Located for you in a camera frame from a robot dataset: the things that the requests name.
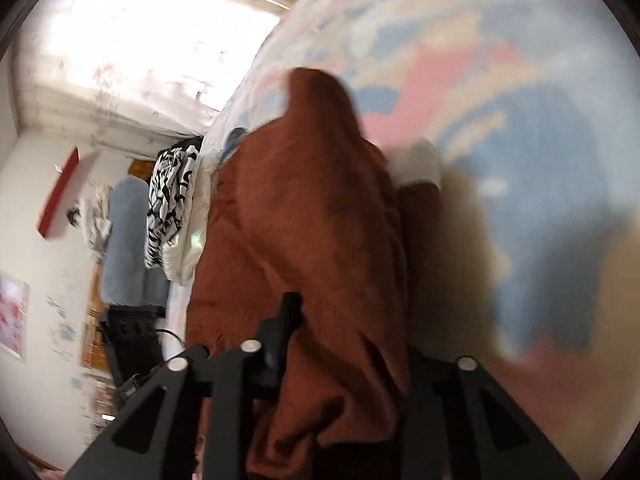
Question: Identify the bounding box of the stack of white clothes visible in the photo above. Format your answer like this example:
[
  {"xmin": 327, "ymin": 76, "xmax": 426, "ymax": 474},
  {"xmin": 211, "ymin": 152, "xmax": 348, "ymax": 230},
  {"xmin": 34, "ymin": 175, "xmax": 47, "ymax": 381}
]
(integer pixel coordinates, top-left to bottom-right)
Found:
[{"xmin": 82, "ymin": 185, "xmax": 113, "ymax": 261}]

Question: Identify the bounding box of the red wall shelf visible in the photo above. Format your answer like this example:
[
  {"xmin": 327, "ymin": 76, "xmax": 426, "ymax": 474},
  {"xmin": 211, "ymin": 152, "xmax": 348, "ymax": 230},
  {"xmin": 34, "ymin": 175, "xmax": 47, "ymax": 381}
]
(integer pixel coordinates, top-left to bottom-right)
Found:
[{"xmin": 39, "ymin": 146, "xmax": 81, "ymax": 241}]

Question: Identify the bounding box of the pastel patterned bed blanket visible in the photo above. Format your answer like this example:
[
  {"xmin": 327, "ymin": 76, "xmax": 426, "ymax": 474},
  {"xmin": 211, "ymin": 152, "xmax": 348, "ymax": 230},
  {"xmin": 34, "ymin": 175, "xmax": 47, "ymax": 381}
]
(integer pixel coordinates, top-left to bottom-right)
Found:
[{"xmin": 200, "ymin": 0, "xmax": 640, "ymax": 461}]

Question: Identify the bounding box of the pink wall poster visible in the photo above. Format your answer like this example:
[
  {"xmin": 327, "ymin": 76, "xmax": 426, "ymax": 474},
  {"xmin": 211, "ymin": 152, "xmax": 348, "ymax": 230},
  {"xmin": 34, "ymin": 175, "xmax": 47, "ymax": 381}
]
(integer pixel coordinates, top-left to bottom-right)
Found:
[{"xmin": 0, "ymin": 270, "xmax": 30, "ymax": 362}]

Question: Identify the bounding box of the white floral curtain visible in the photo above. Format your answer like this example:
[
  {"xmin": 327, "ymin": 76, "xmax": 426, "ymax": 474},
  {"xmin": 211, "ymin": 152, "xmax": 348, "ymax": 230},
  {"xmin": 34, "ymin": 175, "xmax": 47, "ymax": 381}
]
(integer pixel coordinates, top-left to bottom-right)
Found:
[{"xmin": 15, "ymin": 0, "xmax": 306, "ymax": 141}]

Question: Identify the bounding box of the folded blue blanket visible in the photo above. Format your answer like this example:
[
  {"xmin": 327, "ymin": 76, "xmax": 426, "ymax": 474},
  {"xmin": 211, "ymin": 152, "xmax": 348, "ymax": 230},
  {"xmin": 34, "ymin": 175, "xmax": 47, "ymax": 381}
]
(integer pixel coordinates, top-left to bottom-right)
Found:
[{"xmin": 102, "ymin": 177, "xmax": 168, "ymax": 306}]

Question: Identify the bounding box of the black and white printed garment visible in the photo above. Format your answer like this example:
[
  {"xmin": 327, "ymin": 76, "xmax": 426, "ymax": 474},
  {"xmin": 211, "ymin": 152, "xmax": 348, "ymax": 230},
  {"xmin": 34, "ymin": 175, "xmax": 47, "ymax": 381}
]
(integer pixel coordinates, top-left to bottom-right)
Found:
[{"xmin": 145, "ymin": 145, "xmax": 201, "ymax": 268}]

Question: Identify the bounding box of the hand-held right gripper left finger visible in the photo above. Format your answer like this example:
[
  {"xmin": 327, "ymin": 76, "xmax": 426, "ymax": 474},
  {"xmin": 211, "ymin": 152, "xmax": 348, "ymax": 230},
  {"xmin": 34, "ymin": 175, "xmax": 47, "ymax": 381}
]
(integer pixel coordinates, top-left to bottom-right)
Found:
[{"xmin": 65, "ymin": 292, "xmax": 303, "ymax": 480}]

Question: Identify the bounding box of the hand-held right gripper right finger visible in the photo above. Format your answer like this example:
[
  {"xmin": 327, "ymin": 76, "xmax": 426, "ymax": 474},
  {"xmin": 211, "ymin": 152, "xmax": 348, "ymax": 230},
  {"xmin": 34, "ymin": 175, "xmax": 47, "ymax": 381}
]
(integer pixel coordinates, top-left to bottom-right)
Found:
[{"xmin": 400, "ymin": 347, "xmax": 581, "ymax": 480}]

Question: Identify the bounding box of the denim jacket with brown sleeves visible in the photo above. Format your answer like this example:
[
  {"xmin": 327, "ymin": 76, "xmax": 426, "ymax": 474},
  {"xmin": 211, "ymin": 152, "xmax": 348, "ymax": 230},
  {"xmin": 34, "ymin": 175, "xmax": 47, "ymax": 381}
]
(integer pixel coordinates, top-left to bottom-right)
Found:
[{"xmin": 185, "ymin": 67, "xmax": 443, "ymax": 480}]

